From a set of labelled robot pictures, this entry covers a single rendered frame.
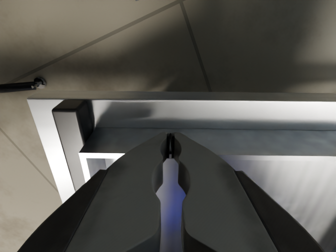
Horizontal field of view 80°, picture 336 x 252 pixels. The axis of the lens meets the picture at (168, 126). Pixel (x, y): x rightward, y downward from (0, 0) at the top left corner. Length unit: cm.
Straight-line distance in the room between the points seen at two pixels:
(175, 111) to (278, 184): 12
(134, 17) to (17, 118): 87
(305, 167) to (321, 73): 110
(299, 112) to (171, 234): 18
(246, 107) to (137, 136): 9
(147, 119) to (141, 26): 89
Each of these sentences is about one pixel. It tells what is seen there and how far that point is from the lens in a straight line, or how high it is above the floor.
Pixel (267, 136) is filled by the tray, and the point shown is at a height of 89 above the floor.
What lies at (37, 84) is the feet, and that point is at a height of 4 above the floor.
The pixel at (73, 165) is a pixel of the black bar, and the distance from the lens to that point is 18.
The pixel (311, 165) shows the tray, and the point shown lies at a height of 88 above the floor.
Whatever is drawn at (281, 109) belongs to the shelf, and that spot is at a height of 88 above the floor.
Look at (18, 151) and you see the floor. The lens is 157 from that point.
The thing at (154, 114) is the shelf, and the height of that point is 88.
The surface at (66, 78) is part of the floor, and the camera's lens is 118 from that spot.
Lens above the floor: 102
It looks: 62 degrees down
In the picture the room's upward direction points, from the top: 179 degrees counter-clockwise
